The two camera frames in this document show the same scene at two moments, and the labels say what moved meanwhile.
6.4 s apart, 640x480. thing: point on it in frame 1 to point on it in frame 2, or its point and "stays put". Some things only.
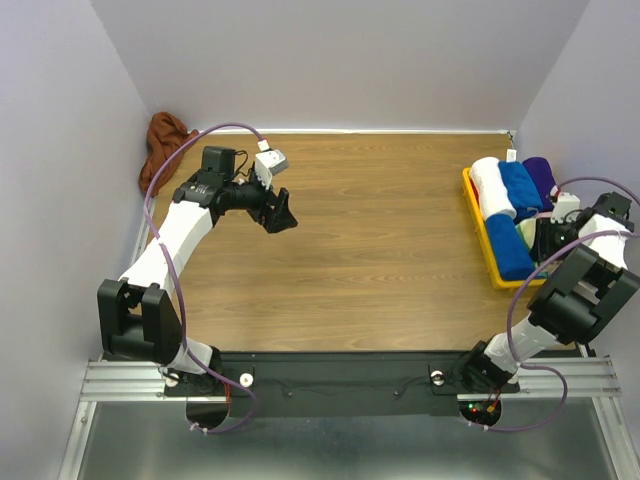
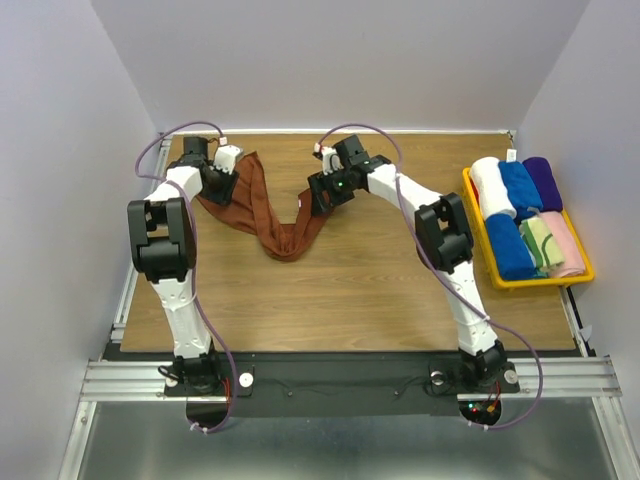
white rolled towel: x=494 y=195 stays put
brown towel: x=165 y=133 to x=252 y=208
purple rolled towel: x=543 y=178 stays put
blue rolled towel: x=522 y=192 stays put
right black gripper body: x=550 y=236 to x=336 y=184
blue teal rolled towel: x=513 y=258 stays put
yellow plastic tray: x=481 y=225 stays put
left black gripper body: x=251 y=197 to x=222 y=186
